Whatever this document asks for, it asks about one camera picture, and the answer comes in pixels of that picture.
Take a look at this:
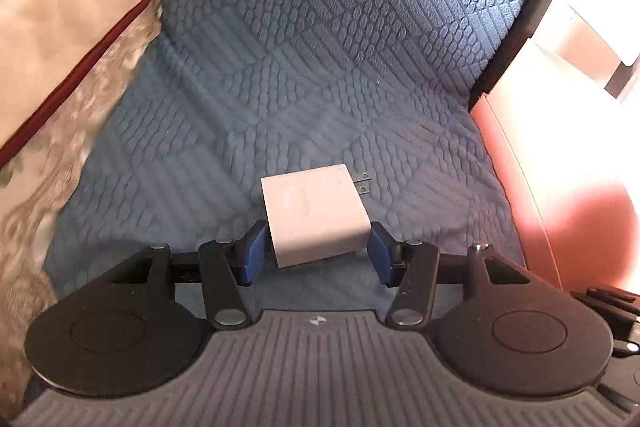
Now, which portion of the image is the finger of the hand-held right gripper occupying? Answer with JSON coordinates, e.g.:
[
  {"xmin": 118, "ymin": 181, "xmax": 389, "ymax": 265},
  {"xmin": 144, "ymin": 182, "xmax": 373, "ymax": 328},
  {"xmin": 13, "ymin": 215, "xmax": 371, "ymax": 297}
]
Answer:
[{"xmin": 570, "ymin": 287, "xmax": 640, "ymax": 358}]

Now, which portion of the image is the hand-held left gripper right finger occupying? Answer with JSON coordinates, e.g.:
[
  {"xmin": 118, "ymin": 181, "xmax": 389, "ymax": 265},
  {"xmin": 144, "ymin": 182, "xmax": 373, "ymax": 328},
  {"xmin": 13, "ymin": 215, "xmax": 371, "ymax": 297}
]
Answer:
[{"xmin": 367, "ymin": 224, "xmax": 561, "ymax": 329}]

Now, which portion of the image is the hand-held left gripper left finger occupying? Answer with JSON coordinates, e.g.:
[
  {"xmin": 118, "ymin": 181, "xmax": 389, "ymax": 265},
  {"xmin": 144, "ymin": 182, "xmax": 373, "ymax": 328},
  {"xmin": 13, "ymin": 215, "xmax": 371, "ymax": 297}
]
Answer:
[{"xmin": 102, "ymin": 219, "xmax": 269, "ymax": 330}]

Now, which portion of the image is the white charger plug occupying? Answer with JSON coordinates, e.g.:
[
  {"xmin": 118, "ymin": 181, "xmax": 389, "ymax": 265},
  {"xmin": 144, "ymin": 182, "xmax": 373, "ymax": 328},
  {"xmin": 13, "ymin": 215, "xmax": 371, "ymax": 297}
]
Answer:
[{"xmin": 260, "ymin": 163, "xmax": 373, "ymax": 270}]

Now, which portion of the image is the blue quilted cover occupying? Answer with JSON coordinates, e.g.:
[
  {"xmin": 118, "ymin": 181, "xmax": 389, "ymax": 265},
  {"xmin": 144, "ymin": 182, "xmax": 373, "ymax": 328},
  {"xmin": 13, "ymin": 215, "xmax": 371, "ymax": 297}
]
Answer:
[{"xmin": 42, "ymin": 0, "xmax": 571, "ymax": 308}]

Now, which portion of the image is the beige lace cloth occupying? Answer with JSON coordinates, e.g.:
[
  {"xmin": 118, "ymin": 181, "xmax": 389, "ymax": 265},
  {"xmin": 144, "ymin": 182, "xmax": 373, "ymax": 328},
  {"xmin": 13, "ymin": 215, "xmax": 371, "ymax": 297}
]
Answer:
[{"xmin": 0, "ymin": 2, "xmax": 166, "ymax": 408}]

